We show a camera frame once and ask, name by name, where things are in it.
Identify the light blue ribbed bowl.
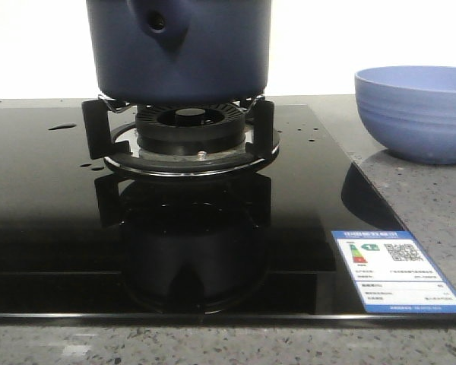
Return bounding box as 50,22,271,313
354,65,456,164

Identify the black right pot support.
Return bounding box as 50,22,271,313
81,96,280,178

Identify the dark blue cooking pot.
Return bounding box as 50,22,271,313
87,1,271,105

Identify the black right gas burner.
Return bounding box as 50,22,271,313
135,103,245,156

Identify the black glass gas cooktop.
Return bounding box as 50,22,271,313
0,105,456,327

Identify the blue energy label sticker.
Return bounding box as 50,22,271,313
331,230,456,314

